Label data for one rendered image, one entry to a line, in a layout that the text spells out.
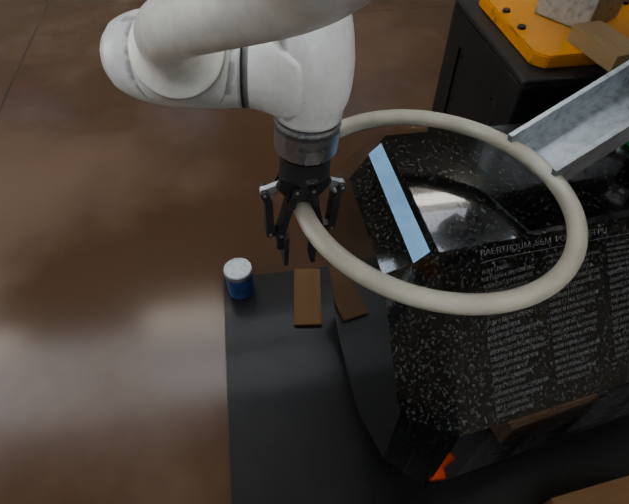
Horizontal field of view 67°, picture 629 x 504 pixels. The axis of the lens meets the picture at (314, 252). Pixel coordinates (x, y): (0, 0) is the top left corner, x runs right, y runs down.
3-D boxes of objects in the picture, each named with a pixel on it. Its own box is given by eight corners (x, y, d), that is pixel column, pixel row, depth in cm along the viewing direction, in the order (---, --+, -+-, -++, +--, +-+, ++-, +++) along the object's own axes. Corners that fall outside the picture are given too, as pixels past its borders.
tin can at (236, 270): (226, 300, 178) (221, 279, 168) (229, 278, 184) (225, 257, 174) (253, 300, 178) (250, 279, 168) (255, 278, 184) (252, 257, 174)
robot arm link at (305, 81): (346, 94, 67) (251, 87, 66) (363, -28, 55) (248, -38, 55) (349, 140, 60) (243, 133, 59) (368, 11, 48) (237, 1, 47)
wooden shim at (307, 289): (294, 271, 187) (294, 268, 186) (319, 270, 187) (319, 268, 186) (293, 326, 171) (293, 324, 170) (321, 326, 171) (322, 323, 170)
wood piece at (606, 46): (566, 40, 148) (572, 24, 144) (594, 36, 150) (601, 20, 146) (609, 73, 136) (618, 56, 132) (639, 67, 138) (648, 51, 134)
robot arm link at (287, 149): (350, 131, 61) (344, 168, 66) (332, 93, 67) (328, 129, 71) (280, 137, 59) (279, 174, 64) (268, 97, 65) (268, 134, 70)
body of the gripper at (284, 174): (280, 168, 64) (279, 217, 71) (341, 163, 66) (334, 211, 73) (271, 135, 69) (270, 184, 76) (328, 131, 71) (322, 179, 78)
